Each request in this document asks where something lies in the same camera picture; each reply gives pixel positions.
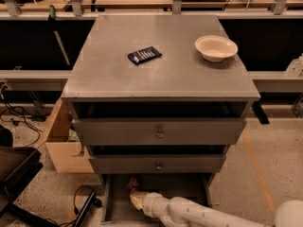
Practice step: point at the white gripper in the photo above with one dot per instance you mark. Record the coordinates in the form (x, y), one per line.
(149, 201)

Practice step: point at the orange soda can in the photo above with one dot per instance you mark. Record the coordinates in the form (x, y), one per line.
(133, 184)

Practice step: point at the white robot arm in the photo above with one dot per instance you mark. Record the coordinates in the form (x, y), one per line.
(180, 212)

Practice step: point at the open bottom grey drawer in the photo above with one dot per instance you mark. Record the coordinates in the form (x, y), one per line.
(120, 212)

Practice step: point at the middle grey drawer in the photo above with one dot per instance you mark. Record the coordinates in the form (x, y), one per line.
(157, 163)

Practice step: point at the top grey drawer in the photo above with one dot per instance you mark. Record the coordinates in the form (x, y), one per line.
(93, 132)

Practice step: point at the grey drawer cabinet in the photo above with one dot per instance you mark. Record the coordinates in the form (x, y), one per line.
(180, 85)

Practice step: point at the black power strip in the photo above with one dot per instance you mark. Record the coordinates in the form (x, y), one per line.
(91, 201)

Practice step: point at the wooden box on floor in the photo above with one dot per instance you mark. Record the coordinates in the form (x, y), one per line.
(68, 156)

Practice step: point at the black chair base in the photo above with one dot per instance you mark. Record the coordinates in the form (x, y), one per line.
(18, 166)

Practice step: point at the dark blue snack packet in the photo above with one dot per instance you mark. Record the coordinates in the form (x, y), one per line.
(143, 55)

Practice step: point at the white bowl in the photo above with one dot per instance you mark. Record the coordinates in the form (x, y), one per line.
(216, 48)

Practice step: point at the green handled tool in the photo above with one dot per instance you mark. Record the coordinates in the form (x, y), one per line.
(52, 20)

